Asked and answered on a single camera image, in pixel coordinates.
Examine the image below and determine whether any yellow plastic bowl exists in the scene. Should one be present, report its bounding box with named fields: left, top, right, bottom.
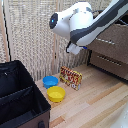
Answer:
left=46, top=86, right=67, bottom=103

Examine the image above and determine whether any beige woven blind panel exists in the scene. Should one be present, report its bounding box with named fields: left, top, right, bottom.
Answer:
left=59, top=0, right=92, bottom=73
left=5, top=0, right=58, bottom=82

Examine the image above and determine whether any black fabric storage bin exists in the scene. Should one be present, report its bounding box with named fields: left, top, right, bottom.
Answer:
left=0, top=60, right=52, bottom=128

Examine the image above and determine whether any short silver drawer handle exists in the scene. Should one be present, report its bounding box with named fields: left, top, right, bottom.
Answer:
left=96, top=37, right=117, bottom=46

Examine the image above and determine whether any long silver drawer handle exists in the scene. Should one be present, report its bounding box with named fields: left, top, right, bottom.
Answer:
left=96, top=54, right=123, bottom=67

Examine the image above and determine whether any red patterned food box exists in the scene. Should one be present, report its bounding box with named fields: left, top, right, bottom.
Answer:
left=59, top=65, right=83, bottom=91

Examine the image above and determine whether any wooden frame post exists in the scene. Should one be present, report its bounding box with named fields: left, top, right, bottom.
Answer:
left=53, top=0, right=63, bottom=76
left=0, top=0, right=9, bottom=64

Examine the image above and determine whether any brown drawer long handle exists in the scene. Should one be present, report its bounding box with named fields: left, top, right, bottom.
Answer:
left=89, top=50, right=128, bottom=81

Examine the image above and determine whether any blue plastic bowl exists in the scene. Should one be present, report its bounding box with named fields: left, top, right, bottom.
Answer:
left=42, top=75, right=60, bottom=90

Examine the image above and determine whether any brown fabric drawer cabinet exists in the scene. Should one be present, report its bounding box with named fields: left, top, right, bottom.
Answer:
left=87, top=14, right=128, bottom=82

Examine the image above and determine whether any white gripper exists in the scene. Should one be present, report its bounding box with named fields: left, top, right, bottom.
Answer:
left=65, top=40, right=84, bottom=56

